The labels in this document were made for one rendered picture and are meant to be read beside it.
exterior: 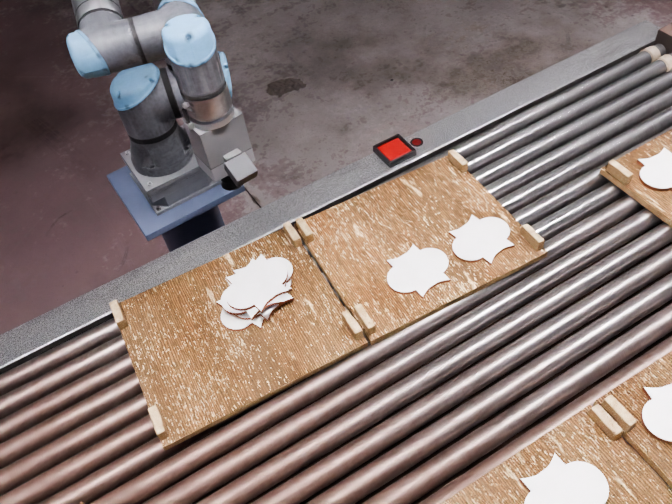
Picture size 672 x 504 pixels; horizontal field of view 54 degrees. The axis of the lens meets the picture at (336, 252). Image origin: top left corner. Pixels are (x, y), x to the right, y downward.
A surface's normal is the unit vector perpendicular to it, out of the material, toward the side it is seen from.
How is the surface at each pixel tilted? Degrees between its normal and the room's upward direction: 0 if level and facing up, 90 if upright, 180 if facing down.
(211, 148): 88
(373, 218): 0
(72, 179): 0
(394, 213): 0
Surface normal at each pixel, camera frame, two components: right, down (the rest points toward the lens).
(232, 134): 0.59, 0.55
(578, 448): -0.10, -0.63
